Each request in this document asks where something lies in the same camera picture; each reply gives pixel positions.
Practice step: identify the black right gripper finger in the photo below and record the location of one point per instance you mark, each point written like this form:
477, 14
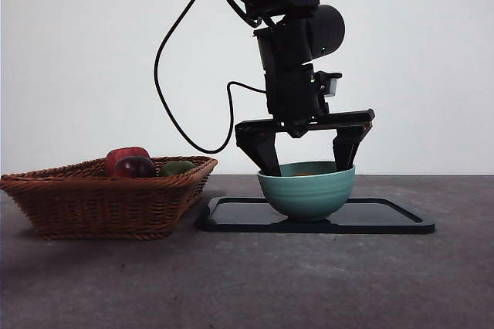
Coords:
262, 151
349, 147

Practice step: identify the teal ribbed bowl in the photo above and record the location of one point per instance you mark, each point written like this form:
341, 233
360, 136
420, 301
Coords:
305, 197

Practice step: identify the dark green rectangular tray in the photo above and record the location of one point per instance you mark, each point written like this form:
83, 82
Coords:
239, 215

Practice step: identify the green avocado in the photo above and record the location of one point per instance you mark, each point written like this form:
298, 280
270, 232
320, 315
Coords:
175, 168

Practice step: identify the dark purple plum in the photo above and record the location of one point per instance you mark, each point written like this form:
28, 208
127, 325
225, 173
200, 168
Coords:
135, 167

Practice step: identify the red apple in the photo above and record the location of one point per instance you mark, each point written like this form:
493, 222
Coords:
123, 152

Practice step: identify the brown wicker basket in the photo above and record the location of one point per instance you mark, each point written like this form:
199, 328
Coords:
96, 209

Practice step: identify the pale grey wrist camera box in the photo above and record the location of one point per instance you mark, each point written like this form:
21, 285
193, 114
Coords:
330, 87

